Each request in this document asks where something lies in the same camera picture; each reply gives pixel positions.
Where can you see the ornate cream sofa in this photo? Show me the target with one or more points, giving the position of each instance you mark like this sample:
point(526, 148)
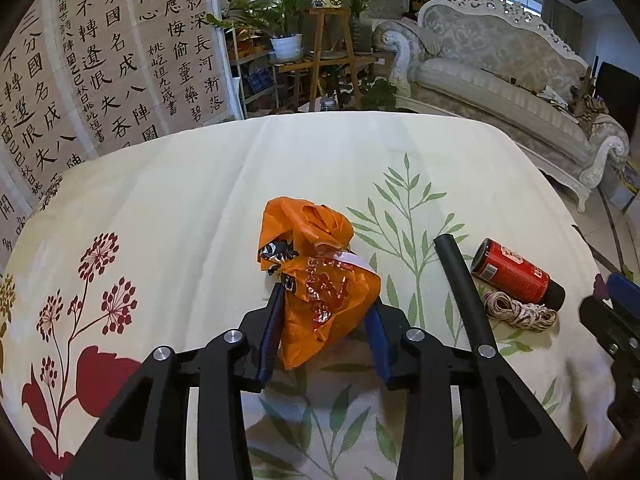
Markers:
point(475, 85)

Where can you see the low green leafy plant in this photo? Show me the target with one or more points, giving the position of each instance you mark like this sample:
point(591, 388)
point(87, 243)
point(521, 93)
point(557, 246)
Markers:
point(380, 96)

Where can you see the wooden plant stand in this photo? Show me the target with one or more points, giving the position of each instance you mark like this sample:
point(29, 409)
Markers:
point(325, 60)

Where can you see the orange plastic bag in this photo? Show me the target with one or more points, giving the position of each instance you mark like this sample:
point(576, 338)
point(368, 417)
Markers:
point(320, 290)

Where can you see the potted plant in white pot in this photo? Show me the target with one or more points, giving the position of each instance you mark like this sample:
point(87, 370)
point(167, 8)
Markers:
point(286, 47)

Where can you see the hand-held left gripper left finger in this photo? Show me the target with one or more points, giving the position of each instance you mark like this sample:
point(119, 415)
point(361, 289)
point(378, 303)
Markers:
point(270, 340)

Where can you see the twine bundle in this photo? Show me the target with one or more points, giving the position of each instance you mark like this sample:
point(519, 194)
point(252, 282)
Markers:
point(520, 312)

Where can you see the glass jar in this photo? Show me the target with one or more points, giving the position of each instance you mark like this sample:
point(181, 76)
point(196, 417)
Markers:
point(328, 104)

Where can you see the metal storage rack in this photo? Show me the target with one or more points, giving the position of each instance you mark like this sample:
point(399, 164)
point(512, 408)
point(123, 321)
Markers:
point(252, 80)

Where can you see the cluttered paper pile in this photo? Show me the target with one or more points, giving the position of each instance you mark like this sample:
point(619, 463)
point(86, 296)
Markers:
point(570, 105)

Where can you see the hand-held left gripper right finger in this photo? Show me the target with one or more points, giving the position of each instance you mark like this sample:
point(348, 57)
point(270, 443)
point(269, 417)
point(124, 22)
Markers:
point(377, 347)

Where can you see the floral tablecloth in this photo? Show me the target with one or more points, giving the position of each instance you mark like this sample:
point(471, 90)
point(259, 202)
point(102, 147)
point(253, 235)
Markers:
point(200, 185)

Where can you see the black tube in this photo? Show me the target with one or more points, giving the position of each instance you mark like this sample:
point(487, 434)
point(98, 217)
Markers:
point(460, 285)

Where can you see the red can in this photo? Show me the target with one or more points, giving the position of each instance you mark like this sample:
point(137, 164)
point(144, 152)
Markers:
point(515, 270)

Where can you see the black flat panel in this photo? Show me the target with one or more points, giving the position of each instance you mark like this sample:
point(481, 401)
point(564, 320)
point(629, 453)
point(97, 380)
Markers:
point(620, 95)

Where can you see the window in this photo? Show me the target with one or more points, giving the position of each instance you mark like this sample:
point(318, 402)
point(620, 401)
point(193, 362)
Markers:
point(515, 0)

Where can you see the calligraphy wall scroll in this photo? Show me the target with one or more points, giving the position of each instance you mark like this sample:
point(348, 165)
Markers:
point(185, 45)
point(35, 100)
point(20, 210)
point(110, 60)

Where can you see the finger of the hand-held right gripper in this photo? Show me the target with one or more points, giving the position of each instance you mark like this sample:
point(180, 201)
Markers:
point(625, 290)
point(610, 327)

